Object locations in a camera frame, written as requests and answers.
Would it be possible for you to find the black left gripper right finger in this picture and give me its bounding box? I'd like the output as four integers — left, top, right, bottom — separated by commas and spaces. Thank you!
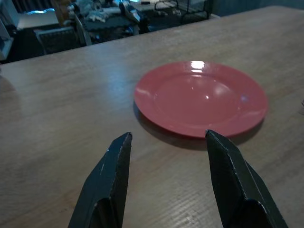
205, 129, 289, 228

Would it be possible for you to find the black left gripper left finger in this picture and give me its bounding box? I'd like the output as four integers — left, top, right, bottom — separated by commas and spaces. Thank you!
67, 132, 133, 228

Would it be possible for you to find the red round plate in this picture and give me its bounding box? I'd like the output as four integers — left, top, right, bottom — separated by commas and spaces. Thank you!
133, 60, 269, 139

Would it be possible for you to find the black wire rack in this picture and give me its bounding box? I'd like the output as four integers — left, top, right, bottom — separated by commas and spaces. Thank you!
154, 0, 214, 24

